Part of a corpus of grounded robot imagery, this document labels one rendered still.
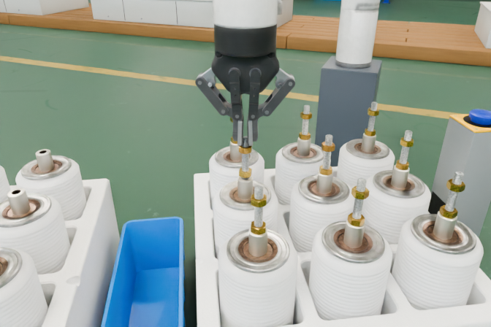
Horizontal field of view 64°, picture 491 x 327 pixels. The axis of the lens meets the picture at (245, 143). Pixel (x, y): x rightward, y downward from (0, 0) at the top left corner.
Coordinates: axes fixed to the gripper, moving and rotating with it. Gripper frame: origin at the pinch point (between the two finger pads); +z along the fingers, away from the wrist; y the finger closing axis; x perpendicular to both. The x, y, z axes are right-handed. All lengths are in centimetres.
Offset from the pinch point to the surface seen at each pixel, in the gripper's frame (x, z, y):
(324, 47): 197, 33, 39
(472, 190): 10.8, 15.4, 38.6
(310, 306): -13.4, 17.4, 8.7
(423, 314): -14.0, 17.4, 22.1
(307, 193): 0.4, 10.1, 9.0
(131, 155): 58, 36, -38
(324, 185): 0.9, 9.0, 11.4
